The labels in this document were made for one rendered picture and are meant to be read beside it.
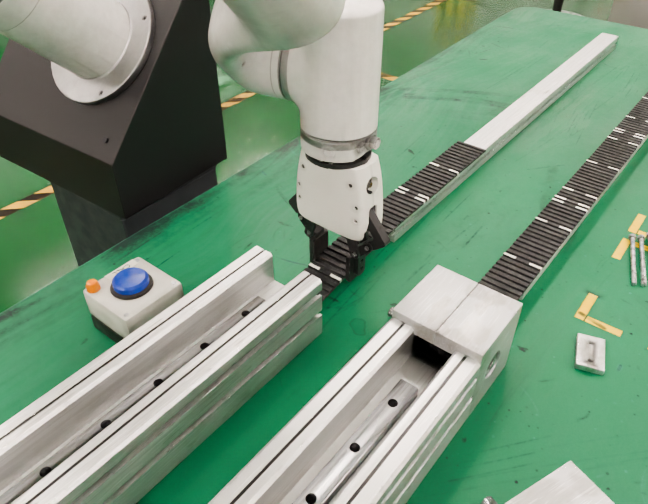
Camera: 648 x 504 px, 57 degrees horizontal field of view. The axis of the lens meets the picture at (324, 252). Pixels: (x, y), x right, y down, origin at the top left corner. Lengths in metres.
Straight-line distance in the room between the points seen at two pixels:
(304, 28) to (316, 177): 0.25
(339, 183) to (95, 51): 0.40
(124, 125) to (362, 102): 0.39
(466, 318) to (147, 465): 0.33
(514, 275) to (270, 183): 0.42
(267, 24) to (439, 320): 0.32
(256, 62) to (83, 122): 0.39
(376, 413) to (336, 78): 0.32
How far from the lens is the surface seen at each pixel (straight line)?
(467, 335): 0.59
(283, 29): 0.47
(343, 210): 0.68
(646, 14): 2.61
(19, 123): 1.05
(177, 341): 0.64
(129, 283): 0.70
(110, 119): 0.91
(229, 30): 0.53
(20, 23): 0.85
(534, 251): 0.82
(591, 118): 1.28
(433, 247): 0.85
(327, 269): 0.76
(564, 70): 1.40
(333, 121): 0.62
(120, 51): 0.92
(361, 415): 0.58
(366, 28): 0.59
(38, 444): 0.59
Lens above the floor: 1.30
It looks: 39 degrees down
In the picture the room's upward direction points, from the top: straight up
